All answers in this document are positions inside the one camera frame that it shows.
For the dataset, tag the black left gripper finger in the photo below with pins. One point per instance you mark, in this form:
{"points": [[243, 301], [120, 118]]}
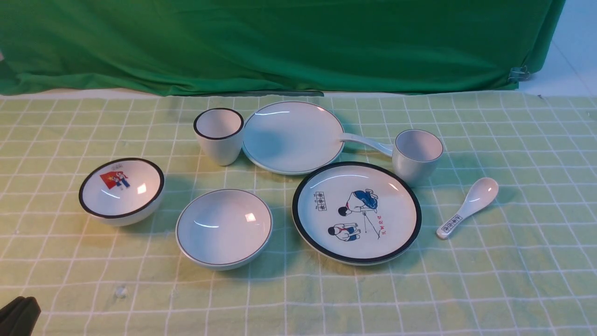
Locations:
{"points": [[18, 318]]}

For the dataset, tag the plain white thin-rimmed bowl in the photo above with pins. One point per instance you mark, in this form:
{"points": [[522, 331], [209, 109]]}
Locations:
{"points": [[224, 229]]}

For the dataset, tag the plain white ceramic spoon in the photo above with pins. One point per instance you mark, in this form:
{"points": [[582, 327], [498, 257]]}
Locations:
{"points": [[381, 147]]}

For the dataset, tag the white cup thin rim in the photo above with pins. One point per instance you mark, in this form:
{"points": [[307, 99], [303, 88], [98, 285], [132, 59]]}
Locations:
{"points": [[415, 156]]}

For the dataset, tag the black-rimmed bowl with flag picture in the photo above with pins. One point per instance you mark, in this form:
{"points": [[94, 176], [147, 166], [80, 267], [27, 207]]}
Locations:
{"points": [[123, 192]]}

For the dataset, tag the white cup thick black rim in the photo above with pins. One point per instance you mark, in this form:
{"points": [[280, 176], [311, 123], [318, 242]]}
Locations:
{"points": [[219, 132]]}

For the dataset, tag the plain white thin-rimmed plate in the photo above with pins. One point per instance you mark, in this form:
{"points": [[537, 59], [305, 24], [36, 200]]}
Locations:
{"points": [[292, 137]]}

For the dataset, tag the black-rimmed plate with cartoon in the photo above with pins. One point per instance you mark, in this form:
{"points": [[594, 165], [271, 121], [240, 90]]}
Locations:
{"points": [[356, 213]]}

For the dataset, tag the green backdrop cloth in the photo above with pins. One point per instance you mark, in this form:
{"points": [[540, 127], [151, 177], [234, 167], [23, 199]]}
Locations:
{"points": [[188, 47]]}

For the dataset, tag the metal binder clip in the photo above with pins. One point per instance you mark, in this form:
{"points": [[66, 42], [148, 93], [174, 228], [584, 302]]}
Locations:
{"points": [[518, 74]]}

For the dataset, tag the white spoon with printed handle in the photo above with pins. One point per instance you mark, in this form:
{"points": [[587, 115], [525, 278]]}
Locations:
{"points": [[479, 196]]}

